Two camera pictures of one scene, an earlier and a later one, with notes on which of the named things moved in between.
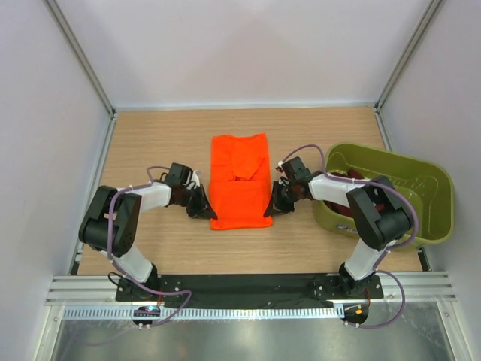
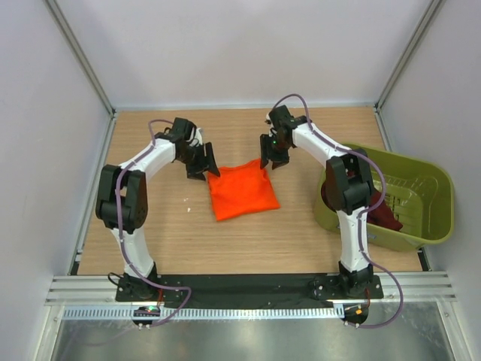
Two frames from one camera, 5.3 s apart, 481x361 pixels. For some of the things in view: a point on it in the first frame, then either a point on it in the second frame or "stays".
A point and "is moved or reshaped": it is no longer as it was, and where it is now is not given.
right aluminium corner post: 431,9 stays
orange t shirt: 240,186 is moved or reshaped
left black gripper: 194,202 to 197,160
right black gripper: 283,195 to 274,149
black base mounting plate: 250,288 stays
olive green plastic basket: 429,188 stays
